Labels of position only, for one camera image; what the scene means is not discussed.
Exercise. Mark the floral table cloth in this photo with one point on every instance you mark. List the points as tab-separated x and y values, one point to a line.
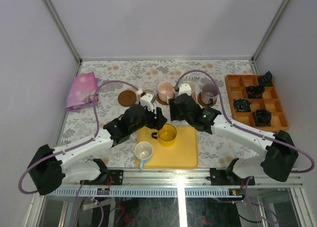
213	151

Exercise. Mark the yellow plastic tray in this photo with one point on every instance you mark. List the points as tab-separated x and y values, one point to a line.
183	154

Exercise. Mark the dark wooden coaster far right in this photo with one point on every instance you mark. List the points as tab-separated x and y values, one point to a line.
211	104

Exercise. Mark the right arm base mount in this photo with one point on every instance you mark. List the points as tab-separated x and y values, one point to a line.
226	177

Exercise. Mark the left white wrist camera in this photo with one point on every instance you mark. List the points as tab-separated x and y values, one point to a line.
146	99

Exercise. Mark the white mug blue handle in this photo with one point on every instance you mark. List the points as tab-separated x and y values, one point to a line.
143	153

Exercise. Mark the dark wooden coaster middle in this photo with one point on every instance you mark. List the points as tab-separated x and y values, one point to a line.
161	101

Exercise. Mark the white mug pink handle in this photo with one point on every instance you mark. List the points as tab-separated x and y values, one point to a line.
193	88

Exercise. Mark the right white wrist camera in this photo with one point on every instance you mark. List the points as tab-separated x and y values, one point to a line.
183	89

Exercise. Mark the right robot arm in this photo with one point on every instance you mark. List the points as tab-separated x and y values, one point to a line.
274	158

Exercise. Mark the black rolled item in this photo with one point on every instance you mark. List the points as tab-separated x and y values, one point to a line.
266	79
262	117
242	105
255	92

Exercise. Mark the aluminium front rail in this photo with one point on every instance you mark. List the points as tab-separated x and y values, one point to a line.
133	177

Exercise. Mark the orange compartment organizer box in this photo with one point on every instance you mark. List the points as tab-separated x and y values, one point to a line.
236	89

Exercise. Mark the pink ceramic mug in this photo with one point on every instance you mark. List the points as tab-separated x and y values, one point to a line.
165	91

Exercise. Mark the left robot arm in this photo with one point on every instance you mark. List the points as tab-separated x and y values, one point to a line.
50	168

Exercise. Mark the yellow glass cup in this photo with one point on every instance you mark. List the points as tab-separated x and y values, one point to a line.
166	135

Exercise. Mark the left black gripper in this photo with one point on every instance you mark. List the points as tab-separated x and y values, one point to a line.
153	117

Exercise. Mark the purple folded cloth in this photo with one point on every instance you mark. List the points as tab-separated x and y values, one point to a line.
82	93

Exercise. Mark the dark wooden coaster far left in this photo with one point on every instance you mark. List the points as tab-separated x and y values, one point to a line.
127	98

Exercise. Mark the light woven coaster left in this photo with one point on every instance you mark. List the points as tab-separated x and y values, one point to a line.
146	91

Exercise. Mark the black rolled item top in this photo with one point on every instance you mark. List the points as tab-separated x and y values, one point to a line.
266	79

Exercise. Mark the dark wooden coaster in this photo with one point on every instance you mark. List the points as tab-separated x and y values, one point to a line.
127	98
211	104
161	101

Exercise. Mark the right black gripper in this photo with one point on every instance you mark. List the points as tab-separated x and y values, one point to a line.
174	111

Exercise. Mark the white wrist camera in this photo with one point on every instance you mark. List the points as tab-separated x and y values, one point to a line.
183	89
146	99

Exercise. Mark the purple glass cup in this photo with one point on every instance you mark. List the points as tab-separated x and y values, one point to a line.
209	91

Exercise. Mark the black rolled item bottom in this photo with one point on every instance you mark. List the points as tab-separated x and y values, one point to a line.
262	117

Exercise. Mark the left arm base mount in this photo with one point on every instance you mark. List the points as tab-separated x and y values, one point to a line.
112	176

